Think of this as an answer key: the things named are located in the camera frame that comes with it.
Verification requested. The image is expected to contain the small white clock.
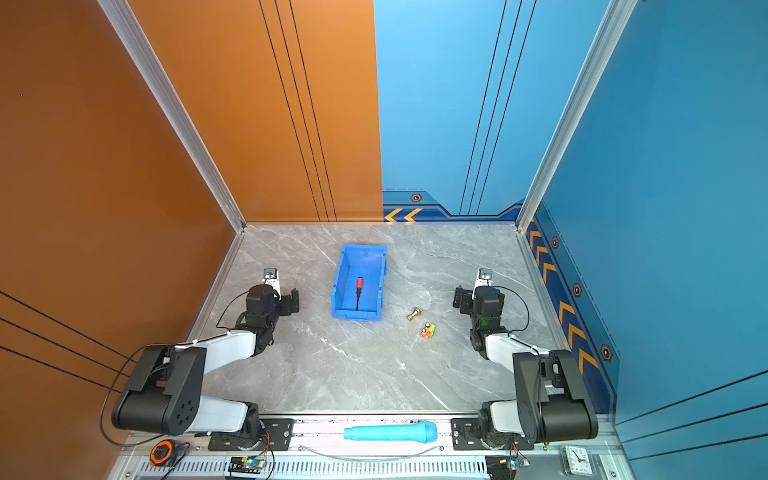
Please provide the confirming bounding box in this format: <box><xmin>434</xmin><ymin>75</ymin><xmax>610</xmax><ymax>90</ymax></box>
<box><xmin>561</xmin><ymin>446</ymin><xmax>594</xmax><ymax>477</ymax></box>

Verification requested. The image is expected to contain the red handled screwdriver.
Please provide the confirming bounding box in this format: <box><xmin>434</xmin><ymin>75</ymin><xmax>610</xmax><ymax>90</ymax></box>
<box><xmin>355</xmin><ymin>277</ymin><xmax>364</xmax><ymax>311</ymax></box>

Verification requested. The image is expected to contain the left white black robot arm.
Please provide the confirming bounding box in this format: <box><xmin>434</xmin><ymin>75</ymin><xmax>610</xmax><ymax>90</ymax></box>
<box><xmin>111</xmin><ymin>268</ymin><xmax>300</xmax><ymax>446</ymax></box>

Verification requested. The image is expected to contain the small board with wires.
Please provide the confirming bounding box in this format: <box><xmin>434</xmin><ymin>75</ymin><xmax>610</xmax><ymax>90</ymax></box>
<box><xmin>485</xmin><ymin>455</ymin><xmax>530</xmax><ymax>480</ymax></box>

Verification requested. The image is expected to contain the small colourful toy piece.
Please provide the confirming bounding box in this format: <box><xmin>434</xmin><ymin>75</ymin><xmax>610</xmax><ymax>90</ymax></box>
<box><xmin>420</xmin><ymin>322</ymin><xmax>436</xmax><ymax>339</ymax></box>

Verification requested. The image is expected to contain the brass fitting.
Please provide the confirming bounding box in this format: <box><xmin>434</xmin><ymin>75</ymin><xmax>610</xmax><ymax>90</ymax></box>
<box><xmin>406</xmin><ymin>308</ymin><xmax>421</xmax><ymax>321</ymax></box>

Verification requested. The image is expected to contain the green circuit board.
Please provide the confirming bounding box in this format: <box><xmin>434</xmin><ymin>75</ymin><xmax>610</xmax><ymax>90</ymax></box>
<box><xmin>227</xmin><ymin>456</ymin><xmax>268</xmax><ymax>478</ymax></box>

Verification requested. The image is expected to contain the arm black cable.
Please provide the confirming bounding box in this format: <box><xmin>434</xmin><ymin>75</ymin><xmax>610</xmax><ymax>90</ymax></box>
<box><xmin>98</xmin><ymin>290</ymin><xmax>250</xmax><ymax>448</ymax></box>
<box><xmin>497</xmin><ymin>285</ymin><xmax>532</xmax><ymax>337</ymax></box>

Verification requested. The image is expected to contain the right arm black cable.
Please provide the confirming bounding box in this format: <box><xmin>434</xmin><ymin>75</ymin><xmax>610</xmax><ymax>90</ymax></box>
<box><xmin>497</xmin><ymin>285</ymin><xmax>532</xmax><ymax>337</ymax></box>

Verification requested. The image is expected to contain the orange black tape measure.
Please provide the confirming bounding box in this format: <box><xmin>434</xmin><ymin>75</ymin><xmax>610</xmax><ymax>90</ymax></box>
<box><xmin>149</xmin><ymin>439</ymin><xmax>179</xmax><ymax>468</ymax></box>

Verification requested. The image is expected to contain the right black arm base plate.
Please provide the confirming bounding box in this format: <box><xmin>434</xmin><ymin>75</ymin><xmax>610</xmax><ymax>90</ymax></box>
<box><xmin>450</xmin><ymin>417</ymin><xmax>534</xmax><ymax>452</ymax></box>

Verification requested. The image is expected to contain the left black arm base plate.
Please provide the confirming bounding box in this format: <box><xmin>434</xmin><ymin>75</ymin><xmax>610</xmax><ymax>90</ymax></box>
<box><xmin>208</xmin><ymin>418</ymin><xmax>294</xmax><ymax>452</ymax></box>

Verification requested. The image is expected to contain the light blue plastic cylinder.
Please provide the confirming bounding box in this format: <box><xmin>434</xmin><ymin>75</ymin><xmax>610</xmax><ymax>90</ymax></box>
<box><xmin>343</xmin><ymin>422</ymin><xmax>438</xmax><ymax>444</ymax></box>

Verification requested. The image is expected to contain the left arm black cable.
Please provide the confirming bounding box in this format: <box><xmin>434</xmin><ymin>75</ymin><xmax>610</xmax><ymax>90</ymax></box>
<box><xmin>98</xmin><ymin>290</ymin><xmax>250</xmax><ymax>448</ymax></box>

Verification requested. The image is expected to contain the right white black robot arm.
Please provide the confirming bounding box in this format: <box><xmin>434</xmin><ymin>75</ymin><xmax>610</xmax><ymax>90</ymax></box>
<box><xmin>453</xmin><ymin>268</ymin><xmax>599</xmax><ymax>449</ymax></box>

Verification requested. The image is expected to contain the blue plastic bin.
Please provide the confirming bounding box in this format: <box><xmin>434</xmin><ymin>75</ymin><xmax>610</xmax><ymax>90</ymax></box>
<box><xmin>330</xmin><ymin>244</ymin><xmax>387</xmax><ymax>321</ymax></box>

